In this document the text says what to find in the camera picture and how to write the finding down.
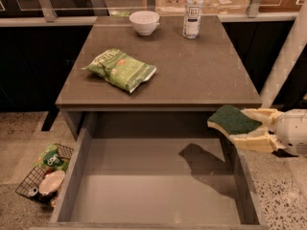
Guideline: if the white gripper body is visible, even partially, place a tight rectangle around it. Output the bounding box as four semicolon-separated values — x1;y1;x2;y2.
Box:
275;109;307;156

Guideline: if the black wire basket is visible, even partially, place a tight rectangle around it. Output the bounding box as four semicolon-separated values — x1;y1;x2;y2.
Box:
15;144;74;202

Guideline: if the grey cabinet table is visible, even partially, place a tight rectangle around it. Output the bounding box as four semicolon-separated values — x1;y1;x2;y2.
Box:
56;15;261;136

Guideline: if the green chip bag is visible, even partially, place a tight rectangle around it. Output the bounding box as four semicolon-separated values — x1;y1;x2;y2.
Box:
83;48;156;93

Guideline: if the soda can in basket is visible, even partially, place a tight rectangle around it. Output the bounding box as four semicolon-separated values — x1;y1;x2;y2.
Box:
28;187;38;198

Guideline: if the glass railing with metal posts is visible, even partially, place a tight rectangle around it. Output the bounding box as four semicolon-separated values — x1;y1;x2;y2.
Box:
0;0;300;27

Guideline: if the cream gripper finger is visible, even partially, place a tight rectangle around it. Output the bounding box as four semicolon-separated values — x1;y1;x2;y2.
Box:
229;130;283;152
242;108;282;129

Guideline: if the clear plastic water bottle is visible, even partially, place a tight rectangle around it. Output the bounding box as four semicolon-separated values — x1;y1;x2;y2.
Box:
182;0;203;39

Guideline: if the green and yellow sponge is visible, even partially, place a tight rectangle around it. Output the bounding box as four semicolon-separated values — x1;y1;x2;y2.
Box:
207;105;262;135

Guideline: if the open grey top drawer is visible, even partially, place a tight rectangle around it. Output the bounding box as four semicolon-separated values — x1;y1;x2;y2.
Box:
30;112;268;230

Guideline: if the white bowl in basket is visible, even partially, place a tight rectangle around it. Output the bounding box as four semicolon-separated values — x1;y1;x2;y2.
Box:
38;171;65;196

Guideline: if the green snack bag in basket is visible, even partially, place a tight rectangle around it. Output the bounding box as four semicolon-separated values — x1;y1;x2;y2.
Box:
35;144;69;171

